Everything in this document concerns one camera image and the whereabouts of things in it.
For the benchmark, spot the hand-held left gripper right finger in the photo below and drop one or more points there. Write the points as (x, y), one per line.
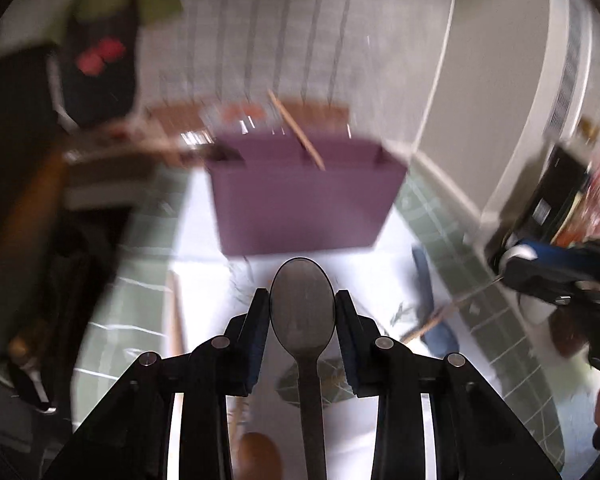
(347, 347)

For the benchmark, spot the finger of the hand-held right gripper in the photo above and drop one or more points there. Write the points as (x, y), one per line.
(555, 255)
(535, 280)

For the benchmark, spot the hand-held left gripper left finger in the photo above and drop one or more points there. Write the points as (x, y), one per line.
(257, 345)

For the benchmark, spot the grey spoon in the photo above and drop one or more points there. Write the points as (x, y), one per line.
(302, 305)

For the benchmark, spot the wooden chopstick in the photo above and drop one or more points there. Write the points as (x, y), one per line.
(432, 317)
(296, 131)
(175, 310)

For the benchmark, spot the brown wooden spoon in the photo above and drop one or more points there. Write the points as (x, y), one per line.
(259, 455)

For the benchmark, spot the purple utensil holder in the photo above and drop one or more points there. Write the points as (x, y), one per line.
(305, 200)

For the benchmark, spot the white bowl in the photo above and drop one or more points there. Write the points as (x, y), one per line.
(535, 311)

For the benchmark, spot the brown round dish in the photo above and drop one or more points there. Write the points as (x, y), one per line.
(570, 332)

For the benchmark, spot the dark bottle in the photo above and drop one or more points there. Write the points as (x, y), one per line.
(555, 195)

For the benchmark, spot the white printed cloth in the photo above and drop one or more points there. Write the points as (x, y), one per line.
(380, 270)

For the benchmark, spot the blue spoon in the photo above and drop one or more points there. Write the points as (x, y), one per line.
(430, 305)

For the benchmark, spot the white vented appliance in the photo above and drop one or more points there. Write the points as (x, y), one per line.
(555, 90)

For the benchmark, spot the brown wooden board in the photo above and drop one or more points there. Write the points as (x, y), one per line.
(180, 115)

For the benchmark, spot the black frying pan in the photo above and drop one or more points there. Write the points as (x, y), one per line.
(15, 170)

